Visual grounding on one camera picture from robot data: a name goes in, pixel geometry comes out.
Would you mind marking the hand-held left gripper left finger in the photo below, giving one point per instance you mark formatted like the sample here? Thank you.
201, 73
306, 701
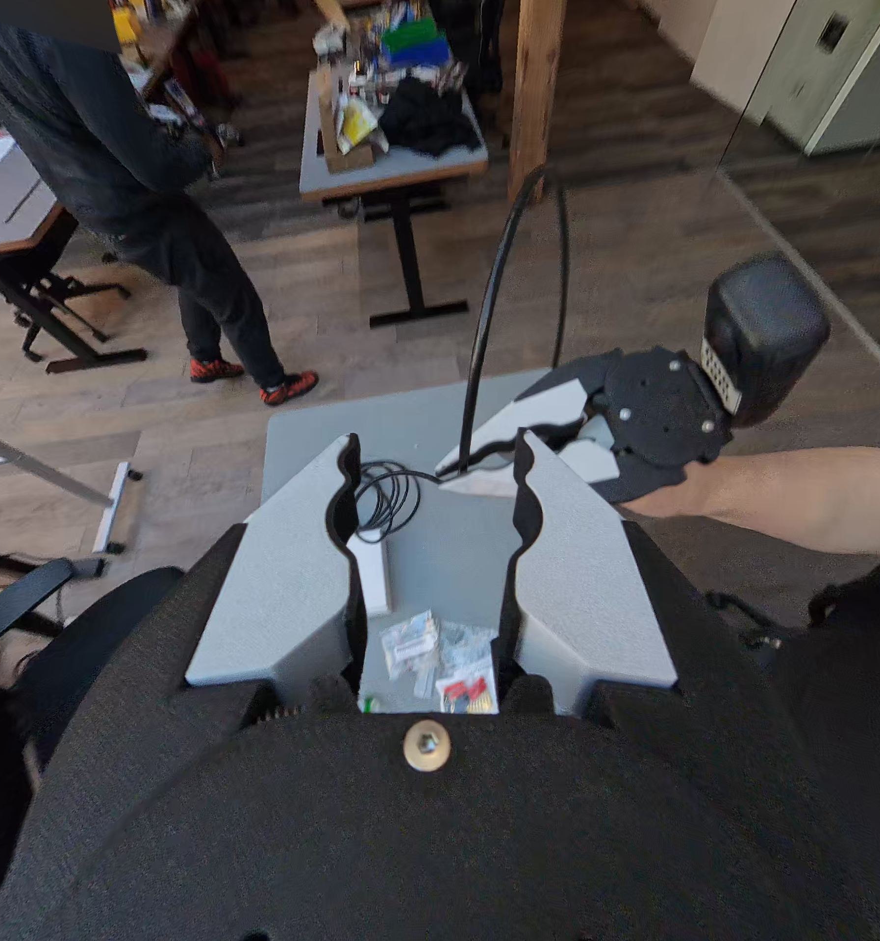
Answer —
278, 603

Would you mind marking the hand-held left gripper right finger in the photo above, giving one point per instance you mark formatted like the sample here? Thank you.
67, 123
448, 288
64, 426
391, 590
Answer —
594, 603

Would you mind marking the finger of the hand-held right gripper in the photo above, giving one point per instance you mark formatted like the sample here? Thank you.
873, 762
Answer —
557, 401
484, 485

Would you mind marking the person's right forearm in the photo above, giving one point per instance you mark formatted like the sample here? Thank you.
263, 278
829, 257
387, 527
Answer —
815, 500

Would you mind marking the grey desk with black legs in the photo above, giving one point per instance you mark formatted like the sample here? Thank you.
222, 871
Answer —
6, 198
403, 165

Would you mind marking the white cardboard box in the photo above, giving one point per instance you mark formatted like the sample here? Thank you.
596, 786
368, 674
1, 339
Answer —
370, 573

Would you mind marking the clear bag of white parts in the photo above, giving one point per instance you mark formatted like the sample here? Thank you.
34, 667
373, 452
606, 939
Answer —
407, 647

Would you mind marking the black mesh office chair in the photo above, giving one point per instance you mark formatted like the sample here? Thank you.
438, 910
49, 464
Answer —
79, 647

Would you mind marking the person's dark trousers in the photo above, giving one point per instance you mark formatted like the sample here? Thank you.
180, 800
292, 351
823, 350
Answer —
837, 735

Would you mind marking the wooden beam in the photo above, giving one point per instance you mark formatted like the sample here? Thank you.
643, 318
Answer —
535, 95

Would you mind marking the black cloth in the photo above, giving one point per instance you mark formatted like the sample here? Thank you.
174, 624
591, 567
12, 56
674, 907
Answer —
429, 117

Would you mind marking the open brown cardboard box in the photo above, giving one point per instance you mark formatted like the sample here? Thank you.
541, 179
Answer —
337, 147

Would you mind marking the white door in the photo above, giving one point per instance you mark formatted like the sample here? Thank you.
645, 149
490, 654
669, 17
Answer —
763, 59

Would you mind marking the blue plastic bin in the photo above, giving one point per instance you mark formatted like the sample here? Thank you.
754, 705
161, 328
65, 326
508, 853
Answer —
418, 53

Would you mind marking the green plastic bin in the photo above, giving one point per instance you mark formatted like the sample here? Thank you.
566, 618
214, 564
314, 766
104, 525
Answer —
410, 31

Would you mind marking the white metal stand frame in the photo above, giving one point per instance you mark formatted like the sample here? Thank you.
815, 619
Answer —
112, 507

